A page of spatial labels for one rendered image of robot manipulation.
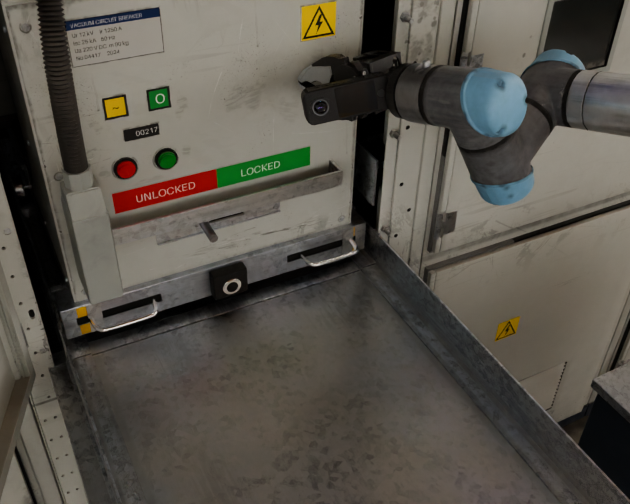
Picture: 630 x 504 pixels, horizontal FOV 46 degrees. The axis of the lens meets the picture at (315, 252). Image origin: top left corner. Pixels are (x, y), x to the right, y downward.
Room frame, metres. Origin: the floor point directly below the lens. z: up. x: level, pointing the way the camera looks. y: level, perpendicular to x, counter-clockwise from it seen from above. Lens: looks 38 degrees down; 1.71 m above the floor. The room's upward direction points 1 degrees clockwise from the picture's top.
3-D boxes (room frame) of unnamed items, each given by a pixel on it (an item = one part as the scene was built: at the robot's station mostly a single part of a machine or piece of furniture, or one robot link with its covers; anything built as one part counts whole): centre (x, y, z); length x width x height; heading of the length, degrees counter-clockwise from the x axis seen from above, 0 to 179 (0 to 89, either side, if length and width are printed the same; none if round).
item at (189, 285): (0.97, 0.16, 0.89); 0.54 x 0.05 x 0.06; 118
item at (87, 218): (0.80, 0.30, 1.09); 0.08 x 0.05 x 0.17; 28
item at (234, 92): (0.96, 0.15, 1.15); 0.48 x 0.01 x 0.48; 118
